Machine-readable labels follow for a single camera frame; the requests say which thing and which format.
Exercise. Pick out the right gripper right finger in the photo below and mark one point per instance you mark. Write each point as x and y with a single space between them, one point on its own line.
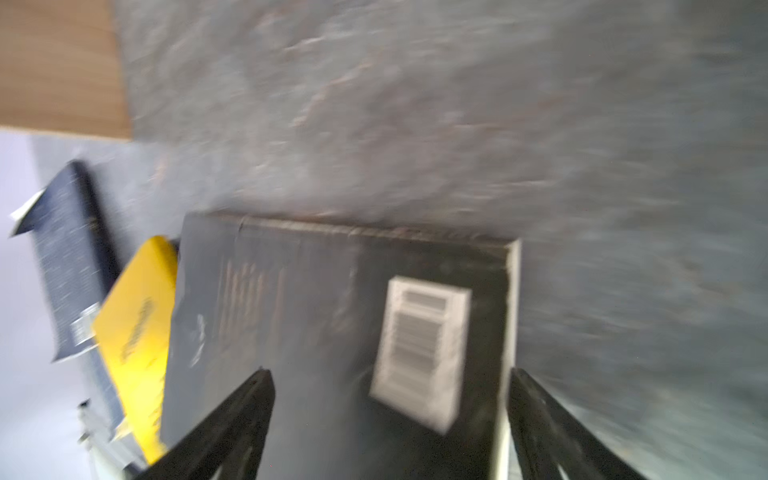
551 443

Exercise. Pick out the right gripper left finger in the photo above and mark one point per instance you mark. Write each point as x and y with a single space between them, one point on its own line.
229 442

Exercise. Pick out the black book antler cover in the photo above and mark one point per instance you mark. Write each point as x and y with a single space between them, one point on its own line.
389 349

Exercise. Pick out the yellow book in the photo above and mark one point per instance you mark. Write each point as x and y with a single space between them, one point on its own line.
132 332

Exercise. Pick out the dark blue book upper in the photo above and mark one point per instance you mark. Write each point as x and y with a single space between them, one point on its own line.
74 253

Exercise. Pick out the wooden two-tier bookshelf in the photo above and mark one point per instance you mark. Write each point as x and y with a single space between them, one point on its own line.
61 70

